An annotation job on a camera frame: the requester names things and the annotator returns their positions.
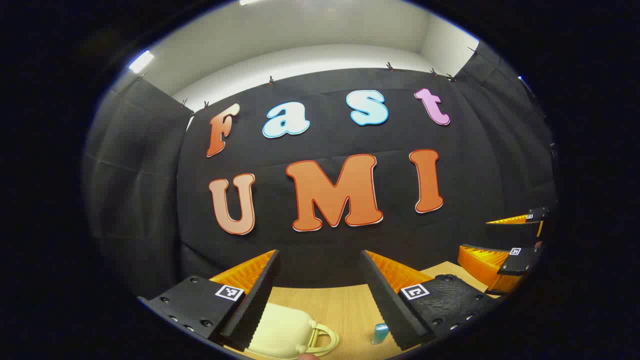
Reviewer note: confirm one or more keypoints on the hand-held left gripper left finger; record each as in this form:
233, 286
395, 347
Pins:
260, 295

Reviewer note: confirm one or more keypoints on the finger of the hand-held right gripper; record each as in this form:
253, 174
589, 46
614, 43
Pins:
537, 214
520, 260

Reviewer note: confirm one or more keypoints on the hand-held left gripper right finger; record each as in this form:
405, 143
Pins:
382, 295

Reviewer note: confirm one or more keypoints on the blue skin care bottle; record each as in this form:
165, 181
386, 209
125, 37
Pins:
380, 334

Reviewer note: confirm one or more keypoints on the pale yellow suitcase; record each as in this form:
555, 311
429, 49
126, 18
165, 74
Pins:
282, 330

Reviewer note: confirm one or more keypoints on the row of small cloth clips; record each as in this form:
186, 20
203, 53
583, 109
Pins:
389, 66

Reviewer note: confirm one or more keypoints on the ceiling light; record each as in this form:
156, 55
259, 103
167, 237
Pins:
141, 61
248, 1

